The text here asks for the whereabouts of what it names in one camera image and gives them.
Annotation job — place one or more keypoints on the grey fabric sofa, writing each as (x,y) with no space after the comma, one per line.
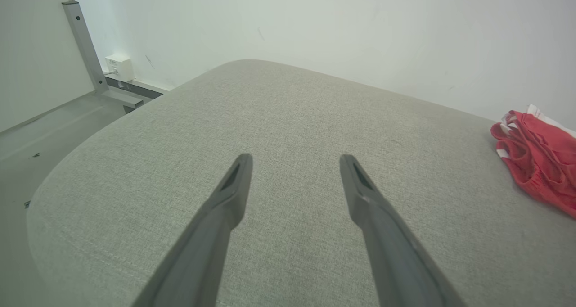
(292,118)

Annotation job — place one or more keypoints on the red white shorts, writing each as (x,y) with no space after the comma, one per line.
(540,163)

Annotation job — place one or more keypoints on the dark baseboard strip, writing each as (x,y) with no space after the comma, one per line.
(144,90)

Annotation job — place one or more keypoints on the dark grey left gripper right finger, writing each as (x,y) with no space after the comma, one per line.
(396,262)

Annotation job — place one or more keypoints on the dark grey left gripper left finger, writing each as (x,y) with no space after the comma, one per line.
(202,253)

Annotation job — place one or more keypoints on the grey metal frame post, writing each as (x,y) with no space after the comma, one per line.
(85,46)

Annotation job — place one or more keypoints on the white wall socket box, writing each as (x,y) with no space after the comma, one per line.
(120,66)

